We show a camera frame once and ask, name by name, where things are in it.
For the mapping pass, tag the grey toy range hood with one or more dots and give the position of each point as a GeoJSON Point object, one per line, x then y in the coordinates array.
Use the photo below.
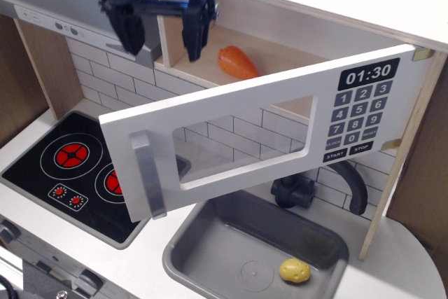
{"type": "Point", "coordinates": [83, 21]}

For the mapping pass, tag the yellow toy potato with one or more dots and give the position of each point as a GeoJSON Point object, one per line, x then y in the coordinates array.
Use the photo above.
{"type": "Point", "coordinates": [294, 270]}

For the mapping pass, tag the white toy microwave door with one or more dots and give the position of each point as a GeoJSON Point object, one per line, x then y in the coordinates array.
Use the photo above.
{"type": "Point", "coordinates": [201, 145]}

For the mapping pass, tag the dark grey toy faucet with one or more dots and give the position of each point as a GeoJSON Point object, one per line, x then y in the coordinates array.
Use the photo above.
{"type": "Point", "coordinates": [295, 190]}

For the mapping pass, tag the grey toy sink basin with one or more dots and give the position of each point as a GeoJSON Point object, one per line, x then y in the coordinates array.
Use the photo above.
{"type": "Point", "coordinates": [232, 247]}

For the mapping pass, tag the wooden toy microwave cabinet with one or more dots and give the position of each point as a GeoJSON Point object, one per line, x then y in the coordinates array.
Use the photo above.
{"type": "Point", "coordinates": [350, 15]}

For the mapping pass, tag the grey toy oven front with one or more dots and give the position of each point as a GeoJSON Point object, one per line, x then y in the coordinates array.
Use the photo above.
{"type": "Point", "coordinates": [46, 268]}

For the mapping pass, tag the black toy stovetop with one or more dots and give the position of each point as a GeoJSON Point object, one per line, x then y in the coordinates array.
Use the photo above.
{"type": "Point", "coordinates": [69, 172]}

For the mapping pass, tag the orange toy carrot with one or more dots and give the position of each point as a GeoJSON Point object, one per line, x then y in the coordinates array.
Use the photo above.
{"type": "Point", "coordinates": [234, 62]}

